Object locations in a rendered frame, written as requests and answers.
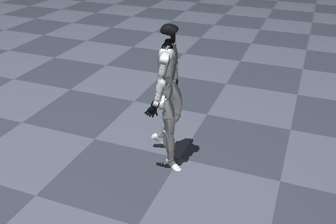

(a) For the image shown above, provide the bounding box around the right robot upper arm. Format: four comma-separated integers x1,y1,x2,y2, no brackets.
157,52,170,86

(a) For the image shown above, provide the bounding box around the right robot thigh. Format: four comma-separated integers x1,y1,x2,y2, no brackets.
158,94,175,138

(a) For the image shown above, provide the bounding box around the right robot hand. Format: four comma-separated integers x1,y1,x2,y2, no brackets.
145,100,160,118

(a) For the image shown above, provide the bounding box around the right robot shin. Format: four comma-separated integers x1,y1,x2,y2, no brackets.
162,130,175,163

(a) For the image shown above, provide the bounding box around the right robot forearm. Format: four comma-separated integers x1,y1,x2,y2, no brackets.
152,80,165,107

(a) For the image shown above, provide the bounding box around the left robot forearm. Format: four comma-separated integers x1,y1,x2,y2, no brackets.
172,68,178,82

